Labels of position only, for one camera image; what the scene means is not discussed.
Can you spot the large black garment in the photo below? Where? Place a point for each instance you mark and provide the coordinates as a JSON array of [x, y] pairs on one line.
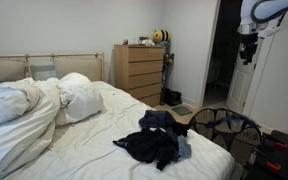
[[147, 146]]

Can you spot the white bed sheet mattress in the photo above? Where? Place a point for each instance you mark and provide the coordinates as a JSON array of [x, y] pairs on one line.
[[117, 110]]

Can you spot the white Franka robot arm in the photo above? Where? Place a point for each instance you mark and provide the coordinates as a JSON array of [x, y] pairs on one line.
[[247, 13]]

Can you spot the white crumpled item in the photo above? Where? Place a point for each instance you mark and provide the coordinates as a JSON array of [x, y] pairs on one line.
[[147, 41]]

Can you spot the black floor box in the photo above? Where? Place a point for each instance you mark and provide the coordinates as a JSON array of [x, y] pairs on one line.
[[172, 97]]

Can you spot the wooden bed frame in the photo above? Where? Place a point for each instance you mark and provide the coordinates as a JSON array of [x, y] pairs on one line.
[[67, 54]]

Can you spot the small white container dark lid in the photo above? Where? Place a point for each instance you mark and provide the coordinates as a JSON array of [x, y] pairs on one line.
[[125, 41]]

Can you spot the yellow black bee plush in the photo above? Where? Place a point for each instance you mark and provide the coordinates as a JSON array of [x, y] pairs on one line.
[[161, 36]]

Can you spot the white panel door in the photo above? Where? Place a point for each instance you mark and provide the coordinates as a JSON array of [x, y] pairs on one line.
[[240, 83]]

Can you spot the black mesh laundry basket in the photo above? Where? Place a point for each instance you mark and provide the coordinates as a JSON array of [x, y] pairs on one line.
[[224, 136]]

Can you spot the beige headboard cushion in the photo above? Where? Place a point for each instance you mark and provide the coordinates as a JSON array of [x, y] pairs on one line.
[[80, 66], [4, 71]]

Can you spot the dark standing rack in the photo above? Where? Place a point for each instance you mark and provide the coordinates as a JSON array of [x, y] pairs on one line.
[[168, 70]]

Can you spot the dark navy garment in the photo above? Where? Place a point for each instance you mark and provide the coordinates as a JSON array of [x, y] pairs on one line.
[[160, 120]]

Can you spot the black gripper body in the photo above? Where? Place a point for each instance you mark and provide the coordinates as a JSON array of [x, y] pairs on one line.
[[249, 42]]

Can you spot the grey bathroom scale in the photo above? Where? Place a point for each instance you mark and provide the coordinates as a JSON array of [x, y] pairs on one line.
[[182, 110]]

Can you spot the grey garment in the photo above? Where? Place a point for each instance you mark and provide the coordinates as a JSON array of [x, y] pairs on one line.
[[184, 148]]

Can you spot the white pillow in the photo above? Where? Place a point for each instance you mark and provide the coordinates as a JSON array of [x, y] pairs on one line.
[[79, 96]]

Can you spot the white crumpled duvet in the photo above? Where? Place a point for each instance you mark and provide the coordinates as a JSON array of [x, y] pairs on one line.
[[14, 116]]

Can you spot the blue garment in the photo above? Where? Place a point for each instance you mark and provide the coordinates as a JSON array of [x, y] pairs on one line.
[[232, 120]]

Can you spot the wooden chest of drawers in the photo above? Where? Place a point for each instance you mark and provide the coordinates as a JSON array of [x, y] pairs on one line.
[[140, 73]]

